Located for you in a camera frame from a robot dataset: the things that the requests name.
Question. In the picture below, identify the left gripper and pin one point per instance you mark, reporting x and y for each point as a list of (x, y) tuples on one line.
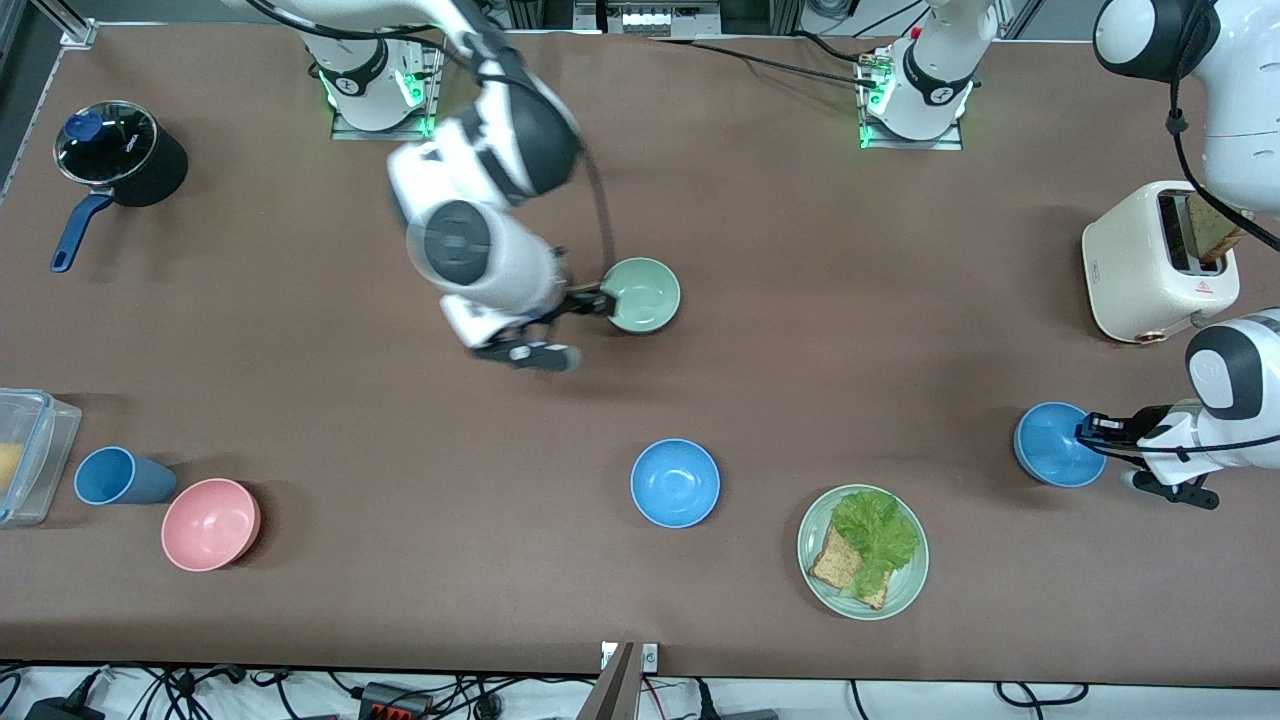
[(1136, 427)]

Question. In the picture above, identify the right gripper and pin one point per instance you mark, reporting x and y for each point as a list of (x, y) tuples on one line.
[(574, 303)]

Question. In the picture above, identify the blue bowl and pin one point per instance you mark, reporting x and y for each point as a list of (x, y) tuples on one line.
[(675, 483), (1050, 450)]

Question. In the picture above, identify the green bowl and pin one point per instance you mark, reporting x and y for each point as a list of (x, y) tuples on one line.
[(650, 295)]

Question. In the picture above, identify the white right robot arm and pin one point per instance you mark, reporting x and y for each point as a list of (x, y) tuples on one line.
[(520, 140)]

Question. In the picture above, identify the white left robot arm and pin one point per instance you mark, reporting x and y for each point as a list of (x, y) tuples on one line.
[(930, 70)]

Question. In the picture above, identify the pink bowl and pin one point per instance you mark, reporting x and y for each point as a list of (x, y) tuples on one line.
[(210, 525)]

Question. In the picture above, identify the cream white toaster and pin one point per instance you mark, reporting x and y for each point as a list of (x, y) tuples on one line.
[(1130, 270)]

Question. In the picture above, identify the brown toast slice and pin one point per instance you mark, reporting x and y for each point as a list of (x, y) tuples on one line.
[(1215, 230)]

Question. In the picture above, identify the pale green plate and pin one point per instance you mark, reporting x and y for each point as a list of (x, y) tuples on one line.
[(915, 575)]

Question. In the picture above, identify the green lettuce leaf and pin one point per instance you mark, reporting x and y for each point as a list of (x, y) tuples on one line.
[(880, 535)]

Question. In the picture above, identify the seeded brown bread slice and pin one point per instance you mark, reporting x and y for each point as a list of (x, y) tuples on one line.
[(835, 562)]

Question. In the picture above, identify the grey control box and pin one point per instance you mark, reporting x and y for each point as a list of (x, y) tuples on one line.
[(650, 15)]

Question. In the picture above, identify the black orange power strip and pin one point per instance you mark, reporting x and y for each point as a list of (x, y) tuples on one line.
[(395, 703)]

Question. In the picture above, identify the blue plastic cup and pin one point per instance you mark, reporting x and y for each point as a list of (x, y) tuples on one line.
[(120, 477)]

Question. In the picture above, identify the glass pot lid blue knob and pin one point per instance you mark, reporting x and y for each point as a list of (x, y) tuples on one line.
[(105, 142)]

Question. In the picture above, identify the clear plastic storage container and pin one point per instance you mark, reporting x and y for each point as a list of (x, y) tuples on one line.
[(60, 450)]

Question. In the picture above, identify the clear lid with blue seal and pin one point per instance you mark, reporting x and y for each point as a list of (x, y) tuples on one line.
[(35, 440)]

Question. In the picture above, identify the yellow food piece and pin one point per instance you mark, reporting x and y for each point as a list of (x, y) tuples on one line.
[(8, 467)]

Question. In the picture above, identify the black power adapter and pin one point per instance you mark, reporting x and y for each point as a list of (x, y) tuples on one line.
[(60, 710)]

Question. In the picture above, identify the white metal bracket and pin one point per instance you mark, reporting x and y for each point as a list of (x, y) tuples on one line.
[(650, 656)]

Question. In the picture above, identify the aluminium frame profile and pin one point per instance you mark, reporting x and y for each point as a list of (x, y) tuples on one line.
[(65, 22)]

